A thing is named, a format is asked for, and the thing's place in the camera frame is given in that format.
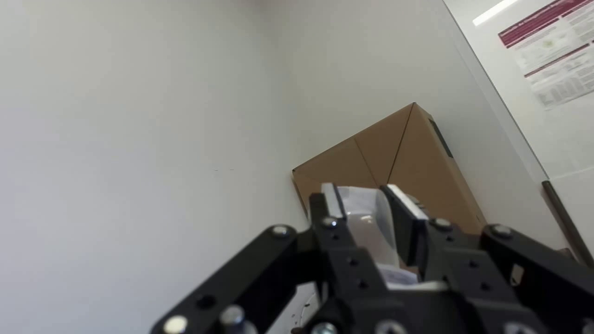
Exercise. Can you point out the large cardboard sheet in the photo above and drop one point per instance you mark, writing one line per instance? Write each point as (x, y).
(406, 149)

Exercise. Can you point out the wall poster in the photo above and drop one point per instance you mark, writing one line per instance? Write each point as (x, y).
(554, 51)

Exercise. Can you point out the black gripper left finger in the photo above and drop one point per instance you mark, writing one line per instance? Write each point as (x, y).
(357, 299)

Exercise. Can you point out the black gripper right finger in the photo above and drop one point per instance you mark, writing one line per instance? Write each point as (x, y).
(445, 255)

